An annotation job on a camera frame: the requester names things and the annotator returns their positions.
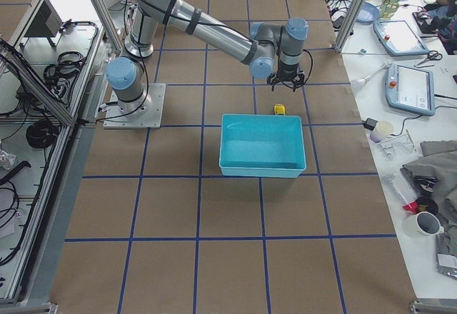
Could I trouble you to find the black scissors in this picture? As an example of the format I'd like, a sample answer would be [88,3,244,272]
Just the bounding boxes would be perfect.
[414,50,443,68]

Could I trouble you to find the teach pendant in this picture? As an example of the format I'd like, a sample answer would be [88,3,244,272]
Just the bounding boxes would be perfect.
[384,64,436,116]
[373,20,429,56]

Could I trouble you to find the cream purple cup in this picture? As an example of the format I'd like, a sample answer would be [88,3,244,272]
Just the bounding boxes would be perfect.
[369,121,393,143]

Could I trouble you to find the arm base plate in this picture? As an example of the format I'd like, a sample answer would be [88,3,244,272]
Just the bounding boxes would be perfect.
[103,83,166,129]

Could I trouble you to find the grey control box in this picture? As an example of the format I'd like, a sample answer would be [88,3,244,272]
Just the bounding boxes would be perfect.
[20,0,63,48]

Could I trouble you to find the green white mug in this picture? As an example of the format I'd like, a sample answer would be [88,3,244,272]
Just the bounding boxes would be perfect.
[379,0,400,19]

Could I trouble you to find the light blue plastic bin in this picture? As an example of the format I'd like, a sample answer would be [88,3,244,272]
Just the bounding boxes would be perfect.
[219,113,307,178]

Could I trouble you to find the lower teach pendant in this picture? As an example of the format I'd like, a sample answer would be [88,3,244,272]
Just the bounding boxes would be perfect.
[384,64,436,116]

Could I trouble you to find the aluminium frame post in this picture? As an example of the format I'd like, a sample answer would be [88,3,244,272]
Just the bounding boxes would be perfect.
[334,0,365,53]

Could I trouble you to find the upper teach pendant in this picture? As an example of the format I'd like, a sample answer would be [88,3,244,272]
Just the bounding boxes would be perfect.
[373,20,429,56]

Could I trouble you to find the grey cloth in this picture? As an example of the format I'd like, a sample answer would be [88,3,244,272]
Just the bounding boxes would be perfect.
[401,140,456,236]

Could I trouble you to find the white grey mug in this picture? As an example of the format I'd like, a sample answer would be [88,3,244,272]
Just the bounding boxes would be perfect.
[402,211,444,238]

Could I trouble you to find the yellow beetle toy car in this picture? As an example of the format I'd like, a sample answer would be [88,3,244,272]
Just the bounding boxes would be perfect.
[273,103,286,116]

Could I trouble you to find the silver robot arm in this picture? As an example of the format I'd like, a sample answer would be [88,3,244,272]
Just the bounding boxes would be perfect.
[106,0,308,119]

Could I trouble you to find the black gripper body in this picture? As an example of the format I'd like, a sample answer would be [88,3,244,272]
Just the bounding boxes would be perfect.
[275,62,303,82]

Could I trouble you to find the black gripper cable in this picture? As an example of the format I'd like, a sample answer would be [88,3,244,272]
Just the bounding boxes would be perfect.
[281,48,314,88]

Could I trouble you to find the coiled black cable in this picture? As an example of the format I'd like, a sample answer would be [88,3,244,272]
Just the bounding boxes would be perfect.
[25,117,59,150]

